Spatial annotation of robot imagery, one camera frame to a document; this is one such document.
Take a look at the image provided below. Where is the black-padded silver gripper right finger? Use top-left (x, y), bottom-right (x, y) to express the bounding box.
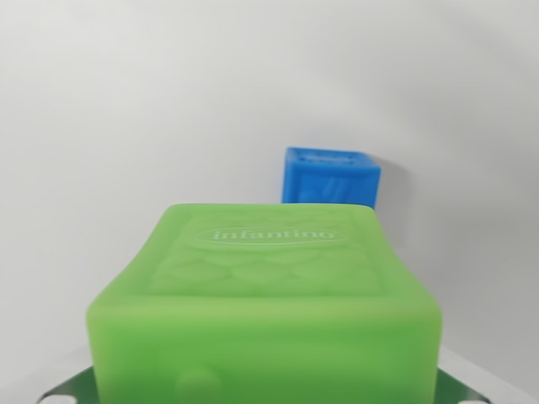
top-left (435, 367), bottom-right (496, 404)

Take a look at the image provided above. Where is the green soft dice cube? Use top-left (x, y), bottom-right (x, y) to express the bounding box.
top-left (85, 203), bottom-right (443, 404)

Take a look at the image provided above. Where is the black-padded silver gripper left finger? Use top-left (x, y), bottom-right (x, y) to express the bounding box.
top-left (36, 364), bottom-right (100, 404)

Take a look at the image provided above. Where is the blue soft toy cube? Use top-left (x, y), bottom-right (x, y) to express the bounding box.
top-left (280, 146), bottom-right (382, 210)

